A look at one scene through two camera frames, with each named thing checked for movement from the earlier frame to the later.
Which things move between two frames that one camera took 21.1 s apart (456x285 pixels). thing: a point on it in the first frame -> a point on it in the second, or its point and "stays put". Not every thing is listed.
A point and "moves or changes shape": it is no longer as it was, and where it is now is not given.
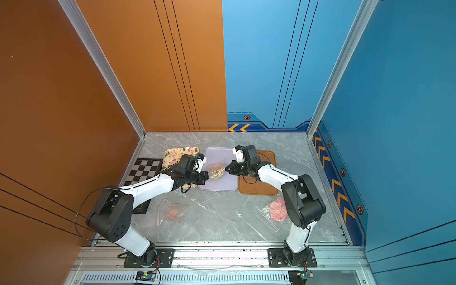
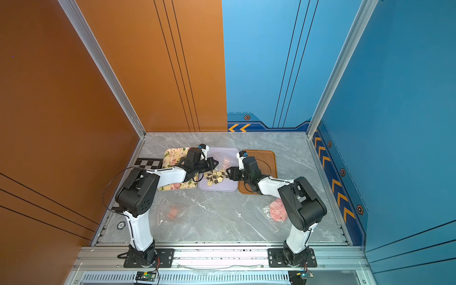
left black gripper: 203,174 -> 212,166
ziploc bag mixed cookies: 217,169 moves or changes shape
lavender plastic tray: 227,183 stays put
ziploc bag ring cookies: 169,212 stays put
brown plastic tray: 250,185 stays put
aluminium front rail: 220,261 stays put
